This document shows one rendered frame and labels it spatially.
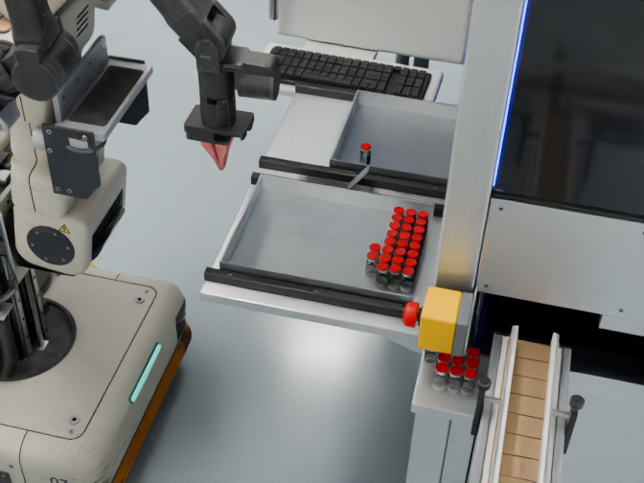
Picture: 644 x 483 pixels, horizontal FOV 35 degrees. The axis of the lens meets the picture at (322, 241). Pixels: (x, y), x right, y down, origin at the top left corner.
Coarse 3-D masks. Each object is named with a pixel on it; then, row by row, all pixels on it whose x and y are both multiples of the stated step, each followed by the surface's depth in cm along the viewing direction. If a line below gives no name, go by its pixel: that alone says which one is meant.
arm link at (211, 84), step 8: (200, 72) 157; (208, 72) 156; (224, 72) 156; (232, 72) 158; (200, 80) 158; (208, 80) 157; (216, 80) 156; (224, 80) 157; (232, 80) 158; (200, 88) 159; (208, 88) 158; (216, 88) 157; (224, 88) 158; (232, 88) 159; (208, 96) 159; (216, 96) 158; (224, 96) 159
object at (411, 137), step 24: (360, 96) 220; (384, 96) 218; (360, 120) 216; (384, 120) 217; (408, 120) 217; (432, 120) 217; (336, 144) 204; (360, 144) 210; (384, 144) 210; (408, 144) 210; (432, 144) 210; (336, 168) 201; (360, 168) 200; (384, 168) 198; (408, 168) 204; (432, 168) 204
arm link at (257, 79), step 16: (208, 48) 151; (240, 48) 157; (208, 64) 153; (224, 64) 154; (240, 64) 154; (256, 64) 154; (272, 64) 155; (240, 80) 156; (256, 80) 156; (272, 80) 155; (240, 96) 158; (256, 96) 157; (272, 96) 156
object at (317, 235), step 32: (256, 192) 193; (288, 192) 197; (320, 192) 195; (352, 192) 193; (256, 224) 190; (288, 224) 190; (320, 224) 190; (352, 224) 190; (384, 224) 191; (224, 256) 178; (256, 256) 183; (288, 256) 183; (320, 256) 184; (352, 256) 184; (352, 288) 174; (384, 288) 178
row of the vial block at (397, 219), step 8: (400, 208) 187; (392, 216) 185; (400, 216) 186; (392, 224) 184; (400, 224) 184; (392, 232) 182; (400, 232) 187; (384, 240) 180; (392, 240) 181; (384, 248) 179; (392, 248) 179; (384, 256) 177; (392, 256) 179; (384, 264) 176; (376, 272) 176; (384, 272) 175; (376, 280) 177; (384, 280) 176
